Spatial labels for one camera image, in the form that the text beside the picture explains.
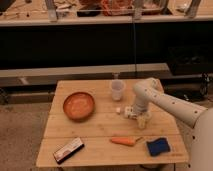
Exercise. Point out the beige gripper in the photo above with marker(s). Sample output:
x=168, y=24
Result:
x=143, y=119

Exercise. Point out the white plastic bottle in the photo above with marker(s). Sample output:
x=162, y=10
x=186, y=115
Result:
x=127, y=112

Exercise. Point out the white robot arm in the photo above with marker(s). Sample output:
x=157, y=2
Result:
x=195, y=116

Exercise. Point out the orange carrot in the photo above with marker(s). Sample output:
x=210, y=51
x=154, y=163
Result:
x=128, y=141

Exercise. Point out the blue sponge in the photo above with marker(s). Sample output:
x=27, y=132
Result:
x=158, y=146

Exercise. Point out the clear plastic cup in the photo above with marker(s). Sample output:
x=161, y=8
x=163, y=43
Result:
x=117, y=88

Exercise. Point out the wooden table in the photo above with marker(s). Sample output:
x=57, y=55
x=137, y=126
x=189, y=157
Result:
x=104, y=124

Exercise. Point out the orange bowl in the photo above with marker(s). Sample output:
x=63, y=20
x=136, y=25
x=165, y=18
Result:
x=79, y=106

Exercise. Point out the black and white box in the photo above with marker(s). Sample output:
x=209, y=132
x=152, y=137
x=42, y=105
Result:
x=68, y=150

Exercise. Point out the grey metal shelf rail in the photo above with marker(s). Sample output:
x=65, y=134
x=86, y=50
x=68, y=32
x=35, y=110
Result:
x=45, y=76

